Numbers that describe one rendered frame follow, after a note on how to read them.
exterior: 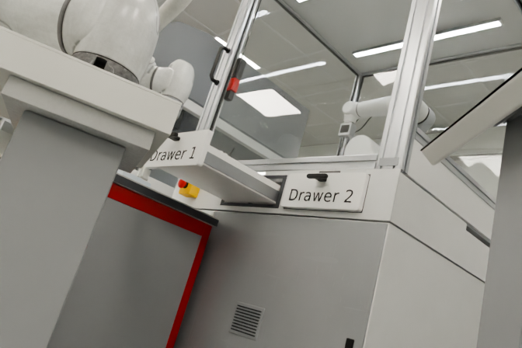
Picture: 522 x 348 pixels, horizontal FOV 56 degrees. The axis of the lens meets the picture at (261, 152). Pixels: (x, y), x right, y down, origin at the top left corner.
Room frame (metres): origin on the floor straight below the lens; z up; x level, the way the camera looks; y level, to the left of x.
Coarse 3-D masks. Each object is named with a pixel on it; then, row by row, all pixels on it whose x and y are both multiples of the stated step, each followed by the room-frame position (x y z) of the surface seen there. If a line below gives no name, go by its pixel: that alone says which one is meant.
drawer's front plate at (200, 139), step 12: (192, 132) 1.37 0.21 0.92; (204, 132) 1.32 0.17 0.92; (168, 144) 1.45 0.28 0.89; (180, 144) 1.40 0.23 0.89; (192, 144) 1.35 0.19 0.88; (204, 144) 1.31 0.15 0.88; (156, 156) 1.48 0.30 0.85; (180, 156) 1.38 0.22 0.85; (204, 156) 1.31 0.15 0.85; (156, 168) 1.48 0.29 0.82; (168, 168) 1.44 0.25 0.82; (180, 168) 1.39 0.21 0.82
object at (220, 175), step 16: (208, 160) 1.34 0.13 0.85; (224, 160) 1.38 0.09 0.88; (176, 176) 1.58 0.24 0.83; (192, 176) 1.52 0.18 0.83; (208, 176) 1.45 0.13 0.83; (224, 176) 1.40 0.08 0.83; (240, 176) 1.43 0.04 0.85; (256, 176) 1.47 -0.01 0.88; (208, 192) 1.67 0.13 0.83; (224, 192) 1.59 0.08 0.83; (240, 192) 1.53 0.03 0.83; (256, 192) 1.48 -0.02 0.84; (272, 192) 1.52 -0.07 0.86
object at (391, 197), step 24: (384, 192) 1.24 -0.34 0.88; (408, 192) 1.25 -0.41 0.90; (312, 216) 1.42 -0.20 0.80; (336, 216) 1.34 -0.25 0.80; (360, 216) 1.28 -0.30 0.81; (384, 216) 1.23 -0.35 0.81; (408, 216) 1.26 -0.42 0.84; (432, 216) 1.34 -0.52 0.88; (456, 216) 1.43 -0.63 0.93; (432, 240) 1.36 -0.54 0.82; (456, 240) 1.45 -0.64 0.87; (456, 264) 1.48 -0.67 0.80; (480, 264) 1.57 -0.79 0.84
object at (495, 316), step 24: (504, 144) 0.91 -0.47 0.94; (504, 168) 0.90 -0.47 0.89; (504, 192) 0.89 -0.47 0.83; (504, 216) 0.88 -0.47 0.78; (504, 240) 0.87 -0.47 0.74; (504, 264) 0.86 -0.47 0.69; (504, 288) 0.85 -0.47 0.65; (504, 312) 0.83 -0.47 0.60; (480, 336) 0.91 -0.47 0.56; (504, 336) 0.83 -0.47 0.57
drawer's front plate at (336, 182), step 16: (304, 176) 1.44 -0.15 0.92; (336, 176) 1.35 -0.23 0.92; (352, 176) 1.30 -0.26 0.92; (368, 176) 1.28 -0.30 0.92; (288, 192) 1.48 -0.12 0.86; (304, 192) 1.43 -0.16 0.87; (320, 192) 1.38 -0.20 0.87; (336, 192) 1.33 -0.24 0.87; (304, 208) 1.43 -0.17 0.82; (320, 208) 1.37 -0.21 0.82; (336, 208) 1.32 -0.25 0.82; (352, 208) 1.29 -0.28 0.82
